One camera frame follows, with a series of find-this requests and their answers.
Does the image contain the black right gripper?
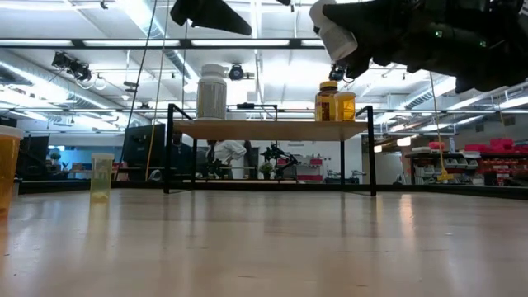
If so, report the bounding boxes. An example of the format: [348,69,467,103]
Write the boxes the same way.
[322,0,528,94]

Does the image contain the small white Excedrin bottle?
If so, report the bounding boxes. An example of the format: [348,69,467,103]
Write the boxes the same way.
[309,0,359,64]

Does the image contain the orange vial with white cap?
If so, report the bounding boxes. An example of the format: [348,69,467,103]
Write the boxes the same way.
[334,91,357,123]
[0,125,25,215]

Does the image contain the large white purple-label bottle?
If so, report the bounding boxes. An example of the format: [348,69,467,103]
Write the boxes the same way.
[196,64,228,121]

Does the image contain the amber bottle with yellow cap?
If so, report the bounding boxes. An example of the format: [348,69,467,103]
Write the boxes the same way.
[314,80,340,123]

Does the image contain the small yellow vial white cap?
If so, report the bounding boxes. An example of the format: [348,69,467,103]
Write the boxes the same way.
[90,153,116,203]

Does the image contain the wooden shelf with black legs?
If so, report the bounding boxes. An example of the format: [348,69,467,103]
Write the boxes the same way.
[163,102,378,197]

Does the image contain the black overhead light bar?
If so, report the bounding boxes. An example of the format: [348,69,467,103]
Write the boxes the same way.
[0,38,327,50]

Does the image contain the person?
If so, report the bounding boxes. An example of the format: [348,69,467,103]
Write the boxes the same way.
[169,131,195,178]
[205,139,248,179]

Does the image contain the large black monitor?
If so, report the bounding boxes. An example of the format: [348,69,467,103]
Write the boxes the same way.
[123,123,167,181]

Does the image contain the white cart with red bins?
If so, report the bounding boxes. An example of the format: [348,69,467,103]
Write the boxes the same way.
[295,154,327,182]

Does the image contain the rack with red bins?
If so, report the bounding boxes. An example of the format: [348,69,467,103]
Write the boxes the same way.
[406,139,528,186]

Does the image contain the black hanging cable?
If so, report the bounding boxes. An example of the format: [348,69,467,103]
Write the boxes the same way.
[117,0,160,166]

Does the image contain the black aluminium table frame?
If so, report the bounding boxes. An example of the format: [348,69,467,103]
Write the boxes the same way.
[18,179,528,201]

